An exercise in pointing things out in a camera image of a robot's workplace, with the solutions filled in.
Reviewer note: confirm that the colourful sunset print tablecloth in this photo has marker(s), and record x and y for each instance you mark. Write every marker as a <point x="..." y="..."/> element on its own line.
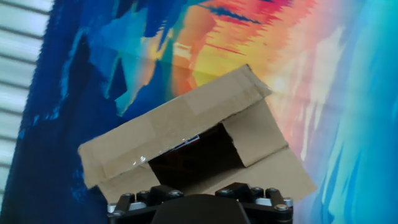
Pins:
<point x="342" y="124"/>

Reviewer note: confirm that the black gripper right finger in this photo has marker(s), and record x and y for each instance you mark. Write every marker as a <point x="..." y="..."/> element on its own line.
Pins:
<point x="264" y="202"/>

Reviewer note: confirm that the brown cardboard box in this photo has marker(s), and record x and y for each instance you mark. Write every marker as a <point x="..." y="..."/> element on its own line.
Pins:
<point x="186" y="115"/>

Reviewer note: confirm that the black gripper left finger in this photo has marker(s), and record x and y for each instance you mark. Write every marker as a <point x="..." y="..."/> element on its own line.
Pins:
<point x="140" y="203"/>

